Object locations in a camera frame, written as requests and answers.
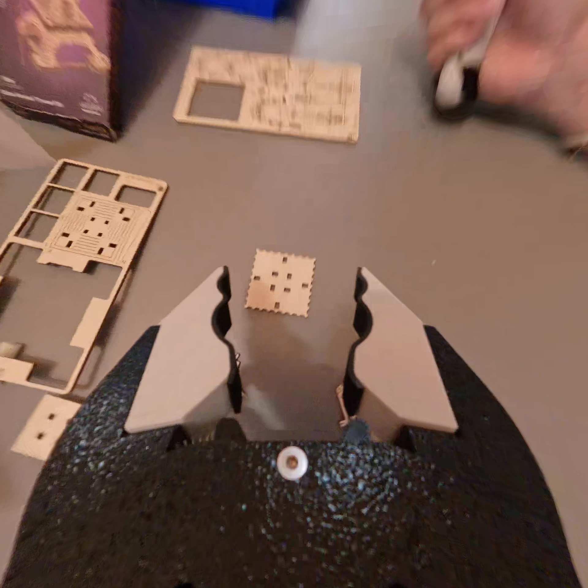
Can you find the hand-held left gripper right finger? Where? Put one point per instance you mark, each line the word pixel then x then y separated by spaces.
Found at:
pixel 399 367

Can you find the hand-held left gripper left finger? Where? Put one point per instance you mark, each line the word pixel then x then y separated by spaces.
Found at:
pixel 183 367

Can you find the scalloped wooden square plate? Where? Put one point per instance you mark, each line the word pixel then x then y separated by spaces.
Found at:
pixel 281 285

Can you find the purple tower model box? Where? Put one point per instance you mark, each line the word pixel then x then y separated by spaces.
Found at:
pixel 55 59

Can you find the grey desk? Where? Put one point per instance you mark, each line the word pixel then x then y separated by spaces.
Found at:
pixel 459 229

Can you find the person's right hand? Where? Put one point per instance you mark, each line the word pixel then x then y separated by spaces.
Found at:
pixel 533 55

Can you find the wooden plate with four holes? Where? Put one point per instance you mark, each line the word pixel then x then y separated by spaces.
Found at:
pixel 43 427

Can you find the wooden sheet with tower parts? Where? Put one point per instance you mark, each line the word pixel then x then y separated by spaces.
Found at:
pixel 294 101

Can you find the blue plastic bin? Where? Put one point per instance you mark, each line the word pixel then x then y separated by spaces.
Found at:
pixel 229 5

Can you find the wooden sheet frame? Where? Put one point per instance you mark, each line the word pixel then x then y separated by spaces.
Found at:
pixel 101 229

